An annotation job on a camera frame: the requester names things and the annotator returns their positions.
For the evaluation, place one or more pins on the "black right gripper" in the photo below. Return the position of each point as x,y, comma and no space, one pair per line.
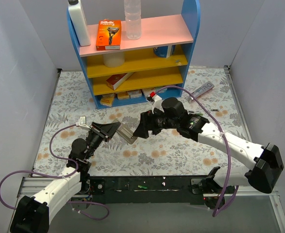
150,123

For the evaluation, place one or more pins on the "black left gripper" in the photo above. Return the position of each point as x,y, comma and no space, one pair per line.
99,131

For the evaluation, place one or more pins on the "white air conditioner remote control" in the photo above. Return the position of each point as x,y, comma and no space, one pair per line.
125,132

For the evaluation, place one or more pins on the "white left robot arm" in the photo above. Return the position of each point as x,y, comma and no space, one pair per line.
34,214

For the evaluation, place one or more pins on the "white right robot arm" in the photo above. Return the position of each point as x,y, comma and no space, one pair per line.
262,165

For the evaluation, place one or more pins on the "floral patterned table mat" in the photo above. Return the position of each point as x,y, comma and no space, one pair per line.
168,153

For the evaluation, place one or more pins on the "red and white sponge pack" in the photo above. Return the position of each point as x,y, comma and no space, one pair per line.
147,91

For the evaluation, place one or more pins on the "white wrapped sponge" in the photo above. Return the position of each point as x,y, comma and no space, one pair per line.
135,94

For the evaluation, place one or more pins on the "yellow wrapped sponge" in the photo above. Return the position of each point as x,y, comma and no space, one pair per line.
123,95

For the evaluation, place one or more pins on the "green teal sponge pack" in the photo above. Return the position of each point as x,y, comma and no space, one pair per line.
161,89

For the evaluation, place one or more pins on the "red tea box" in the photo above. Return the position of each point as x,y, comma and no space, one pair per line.
114,81

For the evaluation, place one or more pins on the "blue and yellow shelf unit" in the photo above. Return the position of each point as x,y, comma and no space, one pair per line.
149,70

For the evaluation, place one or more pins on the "beige paper towel roll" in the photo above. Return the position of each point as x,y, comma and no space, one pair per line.
113,59

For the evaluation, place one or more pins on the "silver toothpaste box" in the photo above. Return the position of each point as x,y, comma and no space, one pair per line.
203,89

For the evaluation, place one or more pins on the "orange Gillette razor box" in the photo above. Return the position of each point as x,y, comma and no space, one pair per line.
108,35

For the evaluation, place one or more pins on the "clear plastic water bottle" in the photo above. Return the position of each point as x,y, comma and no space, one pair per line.
132,10

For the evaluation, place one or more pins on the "white plastic bottle black cap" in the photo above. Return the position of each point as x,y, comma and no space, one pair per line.
78,19

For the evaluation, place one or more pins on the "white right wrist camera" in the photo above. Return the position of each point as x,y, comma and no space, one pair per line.
154,100

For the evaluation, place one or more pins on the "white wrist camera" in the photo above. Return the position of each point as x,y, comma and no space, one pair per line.
154,100
82,123

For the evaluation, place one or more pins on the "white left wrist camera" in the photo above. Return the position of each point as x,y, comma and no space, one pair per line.
82,123

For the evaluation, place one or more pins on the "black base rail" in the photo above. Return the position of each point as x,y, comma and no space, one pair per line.
151,189

